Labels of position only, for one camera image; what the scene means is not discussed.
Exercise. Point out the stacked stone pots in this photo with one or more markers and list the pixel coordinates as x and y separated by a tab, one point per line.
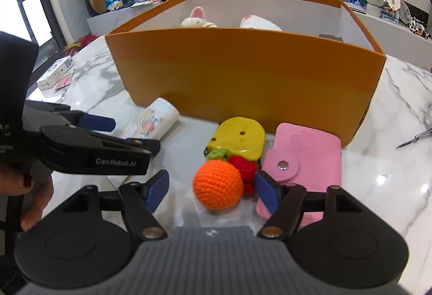
374	3

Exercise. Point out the blue snack bag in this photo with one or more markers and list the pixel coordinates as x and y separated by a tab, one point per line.
118	2

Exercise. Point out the red feather duster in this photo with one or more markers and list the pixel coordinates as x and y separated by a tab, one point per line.
82	42

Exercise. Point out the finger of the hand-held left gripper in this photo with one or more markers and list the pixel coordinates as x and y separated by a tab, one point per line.
98	123
87	150

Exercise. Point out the pink card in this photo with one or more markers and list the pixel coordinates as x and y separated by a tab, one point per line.
66	81

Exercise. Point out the red crochet berry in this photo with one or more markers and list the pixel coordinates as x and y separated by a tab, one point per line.
244	166

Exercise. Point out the person's left hand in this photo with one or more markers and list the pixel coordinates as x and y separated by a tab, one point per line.
37	200

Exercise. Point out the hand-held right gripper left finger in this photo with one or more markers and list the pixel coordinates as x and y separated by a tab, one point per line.
157	188

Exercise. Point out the black white checkered toy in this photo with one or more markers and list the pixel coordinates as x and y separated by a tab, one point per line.
418	28

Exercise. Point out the orange cardboard box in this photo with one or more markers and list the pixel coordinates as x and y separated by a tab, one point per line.
236	79

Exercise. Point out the orange crochet ball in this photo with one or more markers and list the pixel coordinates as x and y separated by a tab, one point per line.
217	185

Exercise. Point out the pink snap wallet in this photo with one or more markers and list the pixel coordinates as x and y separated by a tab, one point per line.
310	153

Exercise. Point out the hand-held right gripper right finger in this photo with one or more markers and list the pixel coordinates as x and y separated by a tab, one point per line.
267	192

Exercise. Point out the white flat product box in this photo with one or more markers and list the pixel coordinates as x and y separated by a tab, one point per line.
54	74

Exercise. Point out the white crochet bunny toy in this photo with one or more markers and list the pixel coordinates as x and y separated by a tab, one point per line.
197	20

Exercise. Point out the yellow plastic case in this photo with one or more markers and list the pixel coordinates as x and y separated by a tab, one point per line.
239	136

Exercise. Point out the silver folding scissors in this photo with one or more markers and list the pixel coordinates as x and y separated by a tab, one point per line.
416	138

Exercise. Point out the white flower printed bottle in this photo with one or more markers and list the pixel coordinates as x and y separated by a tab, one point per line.
152	119

